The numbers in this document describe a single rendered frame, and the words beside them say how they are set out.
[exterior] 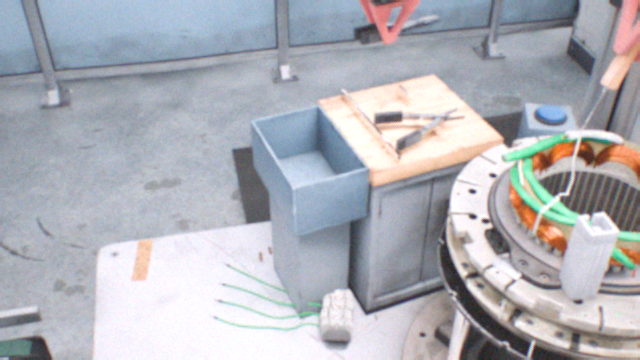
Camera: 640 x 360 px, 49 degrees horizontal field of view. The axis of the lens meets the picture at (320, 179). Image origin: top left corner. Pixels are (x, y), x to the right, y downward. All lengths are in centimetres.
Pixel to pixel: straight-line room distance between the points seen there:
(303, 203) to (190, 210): 162
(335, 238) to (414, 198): 13
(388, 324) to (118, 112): 217
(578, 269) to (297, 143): 50
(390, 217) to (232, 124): 197
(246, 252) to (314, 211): 31
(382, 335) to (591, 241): 47
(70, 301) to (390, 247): 143
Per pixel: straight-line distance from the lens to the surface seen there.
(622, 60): 72
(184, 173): 267
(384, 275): 107
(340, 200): 92
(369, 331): 108
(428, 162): 94
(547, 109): 111
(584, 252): 70
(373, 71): 326
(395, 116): 97
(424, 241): 106
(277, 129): 102
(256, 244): 121
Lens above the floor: 162
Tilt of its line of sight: 39 degrees down
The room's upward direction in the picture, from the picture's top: straight up
